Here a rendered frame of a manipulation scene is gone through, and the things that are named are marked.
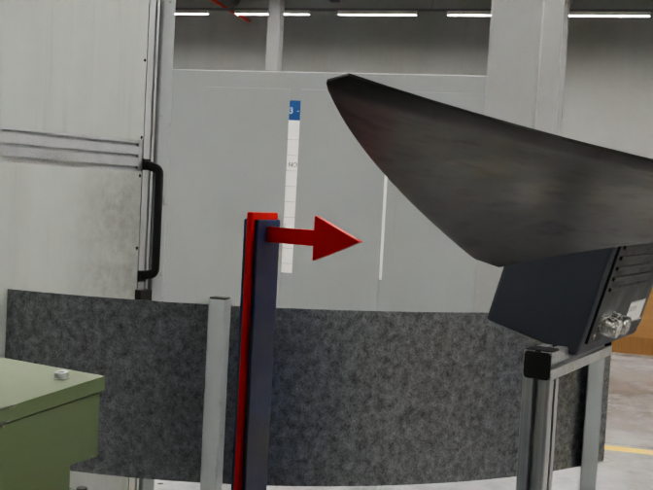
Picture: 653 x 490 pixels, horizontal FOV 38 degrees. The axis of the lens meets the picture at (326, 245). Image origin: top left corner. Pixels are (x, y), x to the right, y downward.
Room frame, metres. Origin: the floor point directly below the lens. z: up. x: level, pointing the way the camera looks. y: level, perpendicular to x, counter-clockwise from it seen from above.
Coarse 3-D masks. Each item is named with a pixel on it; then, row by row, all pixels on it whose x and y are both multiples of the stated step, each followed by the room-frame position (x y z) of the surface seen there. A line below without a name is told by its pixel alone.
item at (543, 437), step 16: (528, 384) 0.96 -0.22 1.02; (544, 384) 0.96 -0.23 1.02; (528, 400) 0.96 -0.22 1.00; (544, 400) 0.95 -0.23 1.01; (528, 416) 0.96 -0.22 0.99; (544, 416) 0.95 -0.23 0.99; (528, 432) 0.96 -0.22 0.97; (544, 432) 0.95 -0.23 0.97; (528, 448) 0.96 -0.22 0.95; (544, 448) 0.95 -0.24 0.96; (528, 464) 0.96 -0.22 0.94; (544, 464) 0.95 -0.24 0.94; (528, 480) 0.97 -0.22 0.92; (544, 480) 0.96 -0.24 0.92
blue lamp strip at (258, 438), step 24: (264, 240) 0.51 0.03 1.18; (264, 264) 0.51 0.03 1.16; (264, 288) 0.51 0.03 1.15; (264, 312) 0.51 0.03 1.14; (264, 336) 0.51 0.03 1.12; (264, 360) 0.51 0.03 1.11; (264, 384) 0.52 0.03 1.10; (264, 408) 0.52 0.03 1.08; (264, 432) 0.52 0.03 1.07; (264, 456) 0.52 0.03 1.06; (264, 480) 0.52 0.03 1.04
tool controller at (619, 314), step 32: (576, 256) 1.00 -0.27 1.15; (608, 256) 0.98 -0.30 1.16; (640, 256) 1.07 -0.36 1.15; (512, 288) 1.03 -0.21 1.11; (544, 288) 1.02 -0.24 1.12; (576, 288) 1.00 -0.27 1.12; (608, 288) 1.00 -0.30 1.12; (640, 288) 1.14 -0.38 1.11; (512, 320) 1.03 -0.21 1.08; (544, 320) 1.01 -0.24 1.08; (576, 320) 1.00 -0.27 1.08; (608, 320) 1.01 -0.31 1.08; (640, 320) 1.19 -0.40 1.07; (576, 352) 1.00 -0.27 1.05
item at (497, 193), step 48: (336, 96) 0.35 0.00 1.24; (384, 96) 0.33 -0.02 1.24; (384, 144) 0.39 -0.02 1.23; (432, 144) 0.37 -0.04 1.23; (480, 144) 0.35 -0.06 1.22; (528, 144) 0.33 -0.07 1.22; (576, 144) 0.31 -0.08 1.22; (432, 192) 0.44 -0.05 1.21; (480, 192) 0.43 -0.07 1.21; (528, 192) 0.41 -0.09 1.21; (576, 192) 0.40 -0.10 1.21; (624, 192) 0.38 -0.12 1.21; (480, 240) 0.50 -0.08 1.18; (528, 240) 0.48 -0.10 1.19; (576, 240) 0.48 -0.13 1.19; (624, 240) 0.47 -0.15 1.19
